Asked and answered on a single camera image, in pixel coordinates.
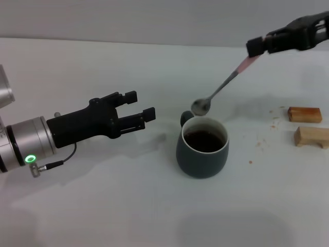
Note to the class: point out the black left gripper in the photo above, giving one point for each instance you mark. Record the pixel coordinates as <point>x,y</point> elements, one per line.
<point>84,123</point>

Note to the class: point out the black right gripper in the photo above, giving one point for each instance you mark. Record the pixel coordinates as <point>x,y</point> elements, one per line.
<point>307,33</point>

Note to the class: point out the dark grey ceramic mug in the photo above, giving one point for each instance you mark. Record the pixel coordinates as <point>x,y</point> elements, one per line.
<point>201,164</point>

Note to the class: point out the dark brown coffee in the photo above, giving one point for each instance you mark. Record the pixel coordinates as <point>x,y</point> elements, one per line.
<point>204,141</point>

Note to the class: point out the stained flat wooden block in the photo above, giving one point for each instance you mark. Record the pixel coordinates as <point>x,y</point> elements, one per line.
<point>304,115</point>

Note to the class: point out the light notched wooden block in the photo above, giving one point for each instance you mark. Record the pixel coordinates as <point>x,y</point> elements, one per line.
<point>308,136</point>

